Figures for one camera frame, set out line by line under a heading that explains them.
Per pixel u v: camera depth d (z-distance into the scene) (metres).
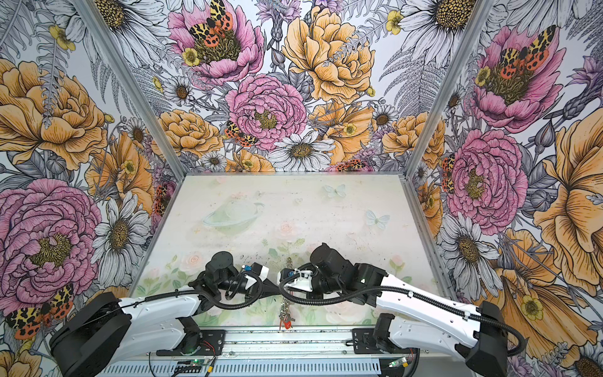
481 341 0.40
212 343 0.74
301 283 0.57
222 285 0.66
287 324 0.71
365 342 0.73
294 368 0.78
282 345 0.75
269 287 0.68
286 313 0.70
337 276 0.53
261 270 0.63
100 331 0.42
